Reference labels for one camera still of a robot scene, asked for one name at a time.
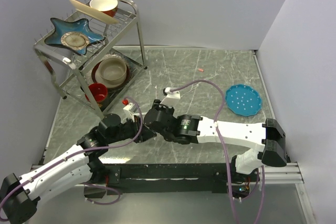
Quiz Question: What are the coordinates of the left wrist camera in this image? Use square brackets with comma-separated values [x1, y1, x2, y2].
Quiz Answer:
[122, 99, 140, 121]

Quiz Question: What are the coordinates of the steel dish rack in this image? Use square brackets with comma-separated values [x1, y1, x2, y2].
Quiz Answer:
[34, 0, 148, 117]

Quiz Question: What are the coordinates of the white and red bowl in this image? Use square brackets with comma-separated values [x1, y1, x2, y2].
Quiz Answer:
[89, 0, 118, 17]

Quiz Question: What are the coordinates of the dark red plate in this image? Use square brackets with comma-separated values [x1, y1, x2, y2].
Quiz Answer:
[91, 61, 131, 89]

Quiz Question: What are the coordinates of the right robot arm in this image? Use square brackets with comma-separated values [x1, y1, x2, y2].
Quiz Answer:
[143, 99, 287, 181]

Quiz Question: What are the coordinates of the black base frame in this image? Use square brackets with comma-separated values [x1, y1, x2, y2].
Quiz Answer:
[83, 162, 259, 200]

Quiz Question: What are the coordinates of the blue polka-dot plate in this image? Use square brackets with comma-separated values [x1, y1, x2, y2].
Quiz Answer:
[225, 84, 263, 117]

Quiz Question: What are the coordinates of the grey ceramic bowl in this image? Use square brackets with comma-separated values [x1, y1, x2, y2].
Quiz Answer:
[94, 58, 127, 88]

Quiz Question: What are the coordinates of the red cup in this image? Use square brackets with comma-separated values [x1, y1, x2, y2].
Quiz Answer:
[88, 83, 108, 103]

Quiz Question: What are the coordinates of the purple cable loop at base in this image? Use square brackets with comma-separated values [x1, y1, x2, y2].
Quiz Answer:
[83, 183, 123, 206]

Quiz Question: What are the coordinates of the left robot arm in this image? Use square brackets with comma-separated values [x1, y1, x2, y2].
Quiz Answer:
[1, 114, 156, 223]

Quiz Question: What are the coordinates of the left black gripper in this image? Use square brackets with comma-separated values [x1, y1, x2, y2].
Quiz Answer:
[107, 114, 156, 144]

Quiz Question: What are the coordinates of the beige oval plate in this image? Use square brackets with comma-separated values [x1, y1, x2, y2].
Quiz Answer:
[69, 0, 119, 25]

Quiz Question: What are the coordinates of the blue star-shaped dish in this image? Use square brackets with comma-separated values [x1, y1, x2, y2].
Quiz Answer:
[44, 18, 105, 55]

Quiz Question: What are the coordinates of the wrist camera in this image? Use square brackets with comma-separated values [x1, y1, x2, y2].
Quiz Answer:
[122, 99, 140, 121]
[160, 87, 181, 108]

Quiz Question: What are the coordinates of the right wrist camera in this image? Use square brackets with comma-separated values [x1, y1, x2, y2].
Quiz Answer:
[160, 87, 181, 108]

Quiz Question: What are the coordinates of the small round patterned saucer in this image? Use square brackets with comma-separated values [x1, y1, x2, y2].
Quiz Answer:
[60, 31, 89, 50]

